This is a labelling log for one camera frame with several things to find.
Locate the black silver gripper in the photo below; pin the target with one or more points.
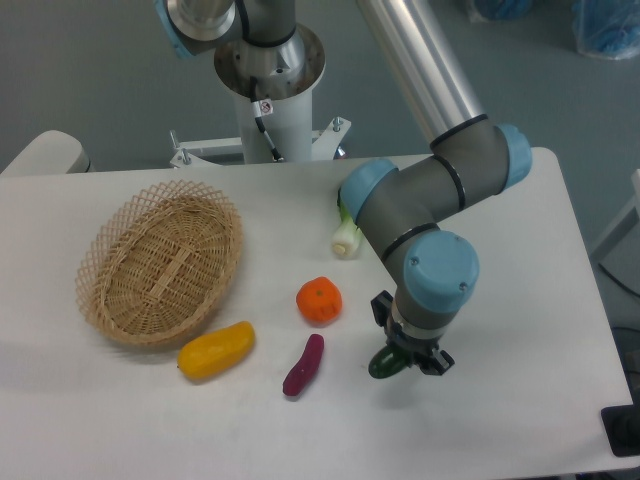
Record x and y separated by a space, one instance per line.
422 345

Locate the green cucumber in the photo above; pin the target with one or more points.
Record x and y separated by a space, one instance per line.
387 362

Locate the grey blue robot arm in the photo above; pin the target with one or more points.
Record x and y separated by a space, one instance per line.
397 210

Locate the orange tangerine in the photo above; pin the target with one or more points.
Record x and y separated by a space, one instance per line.
319 301

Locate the purple sweet potato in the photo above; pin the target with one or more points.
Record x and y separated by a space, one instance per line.
304 371

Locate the green bok choy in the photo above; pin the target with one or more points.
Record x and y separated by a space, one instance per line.
347 238

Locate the yellow mango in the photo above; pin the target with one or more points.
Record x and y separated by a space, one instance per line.
214 353

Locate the white furniture at right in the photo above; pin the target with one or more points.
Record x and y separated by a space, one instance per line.
622 223

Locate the black device at edge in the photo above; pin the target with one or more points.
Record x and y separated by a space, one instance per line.
621 425

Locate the woven wicker basket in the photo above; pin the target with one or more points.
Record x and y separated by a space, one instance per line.
161 264

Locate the blue plastic bag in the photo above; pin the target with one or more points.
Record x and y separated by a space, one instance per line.
607 30

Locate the white chair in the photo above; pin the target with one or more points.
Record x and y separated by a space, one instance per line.
51 153

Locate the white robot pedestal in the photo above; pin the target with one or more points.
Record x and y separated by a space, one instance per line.
272 91

